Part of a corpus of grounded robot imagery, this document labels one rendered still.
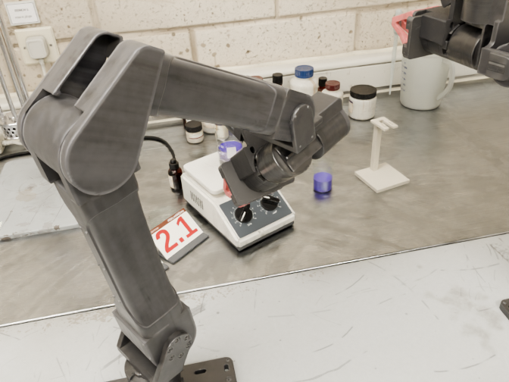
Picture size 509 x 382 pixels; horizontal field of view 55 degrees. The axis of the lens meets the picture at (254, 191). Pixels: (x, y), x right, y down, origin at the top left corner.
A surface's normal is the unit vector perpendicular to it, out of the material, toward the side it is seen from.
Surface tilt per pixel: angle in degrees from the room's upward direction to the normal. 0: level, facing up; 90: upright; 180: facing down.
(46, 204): 0
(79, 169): 90
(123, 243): 91
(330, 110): 91
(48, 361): 0
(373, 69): 90
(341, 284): 0
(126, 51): 36
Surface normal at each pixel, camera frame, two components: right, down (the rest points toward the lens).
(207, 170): -0.05, -0.83
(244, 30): 0.20, 0.55
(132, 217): 0.75, 0.46
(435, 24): -0.91, 0.27
